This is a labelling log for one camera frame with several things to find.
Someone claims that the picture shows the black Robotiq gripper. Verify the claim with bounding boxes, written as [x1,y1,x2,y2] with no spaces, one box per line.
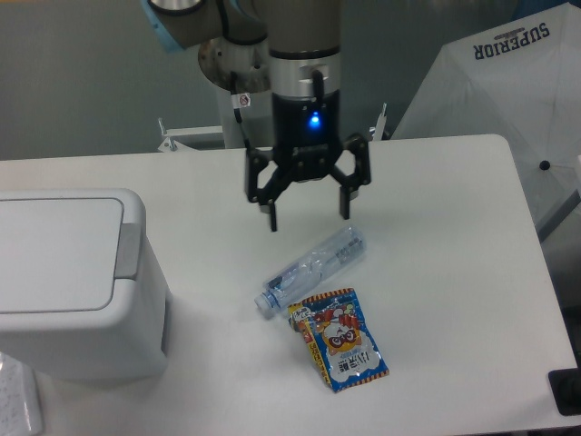
[245,91,371,232]

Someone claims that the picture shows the white trash can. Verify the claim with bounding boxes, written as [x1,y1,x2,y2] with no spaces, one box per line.
[1,188,171,381]

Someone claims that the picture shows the white trash can lid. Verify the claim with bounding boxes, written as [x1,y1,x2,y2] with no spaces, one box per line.
[1,198,142,313]

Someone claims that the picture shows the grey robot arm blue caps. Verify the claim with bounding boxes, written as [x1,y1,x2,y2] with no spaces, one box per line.
[142,1,371,230]

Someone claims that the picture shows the clear plastic water bottle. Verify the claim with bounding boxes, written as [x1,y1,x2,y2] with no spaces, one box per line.
[254,226,367,319]

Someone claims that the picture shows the blue snack bag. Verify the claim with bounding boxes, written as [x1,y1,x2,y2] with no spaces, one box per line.
[288,288,389,392]

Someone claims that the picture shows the white Superior umbrella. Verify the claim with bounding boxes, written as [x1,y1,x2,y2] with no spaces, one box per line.
[393,3,580,222]

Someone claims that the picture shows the black device at table edge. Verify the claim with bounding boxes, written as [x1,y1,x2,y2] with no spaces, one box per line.
[548,368,580,416]

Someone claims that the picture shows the white paper with writing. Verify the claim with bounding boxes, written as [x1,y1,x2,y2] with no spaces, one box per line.
[1,353,44,435]

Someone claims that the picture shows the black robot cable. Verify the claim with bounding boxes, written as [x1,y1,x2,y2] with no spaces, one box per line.
[229,71,253,151]

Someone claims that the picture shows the white metal base frame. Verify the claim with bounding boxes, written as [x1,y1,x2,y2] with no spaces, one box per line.
[157,103,392,153]

